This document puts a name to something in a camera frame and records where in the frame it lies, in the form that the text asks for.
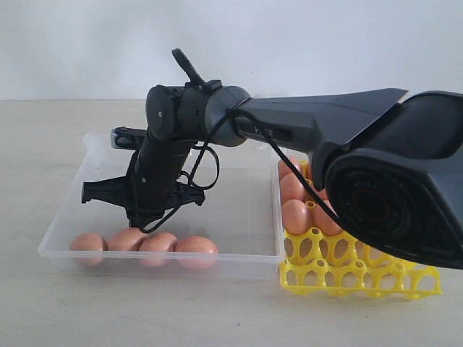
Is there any yellow plastic egg tray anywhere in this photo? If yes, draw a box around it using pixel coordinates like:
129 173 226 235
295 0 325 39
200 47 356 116
279 199 442 299

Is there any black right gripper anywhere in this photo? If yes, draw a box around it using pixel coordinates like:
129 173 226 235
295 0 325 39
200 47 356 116
81 132 205 226

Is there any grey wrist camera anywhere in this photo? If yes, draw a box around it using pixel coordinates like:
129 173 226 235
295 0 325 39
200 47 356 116
110 127 146 151

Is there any clear plastic bin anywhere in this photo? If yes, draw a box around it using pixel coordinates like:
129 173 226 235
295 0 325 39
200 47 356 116
38 128 284 279

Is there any brown egg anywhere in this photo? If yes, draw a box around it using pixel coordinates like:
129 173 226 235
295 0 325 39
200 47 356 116
107 227 148 252
175 236 218 270
278 157 302 181
139 232 178 267
307 189 328 201
312 205 342 236
69 233 108 267
279 173 307 204
281 200 310 235

